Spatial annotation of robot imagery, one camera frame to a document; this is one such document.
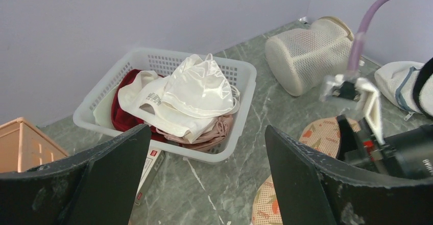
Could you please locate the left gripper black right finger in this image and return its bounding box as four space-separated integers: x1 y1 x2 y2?
265 125 432 224

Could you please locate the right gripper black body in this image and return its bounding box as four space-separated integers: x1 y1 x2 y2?
336 115 432 180

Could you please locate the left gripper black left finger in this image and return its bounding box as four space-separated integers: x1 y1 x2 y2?
1 124 151 224

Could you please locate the floral mesh laundry bag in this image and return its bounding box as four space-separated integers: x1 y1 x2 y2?
251 117 341 224

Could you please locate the pink beige bra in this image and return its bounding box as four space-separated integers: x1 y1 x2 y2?
156 115 234 152

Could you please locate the cylindrical white mesh laundry bag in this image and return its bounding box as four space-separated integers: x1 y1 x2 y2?
265 16 354 96

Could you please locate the small white red box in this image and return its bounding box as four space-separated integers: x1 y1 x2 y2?
134 147 165 205

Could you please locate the red velvet garment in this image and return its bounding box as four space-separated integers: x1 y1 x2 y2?
111 68 166 143

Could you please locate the orange plastic file organizer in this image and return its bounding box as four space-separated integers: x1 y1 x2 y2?
1 117 68 173

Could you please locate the white satin garment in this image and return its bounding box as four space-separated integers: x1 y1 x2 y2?
118 54 240 143

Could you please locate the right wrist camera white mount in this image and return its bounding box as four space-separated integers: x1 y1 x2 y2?
319 74 385 145

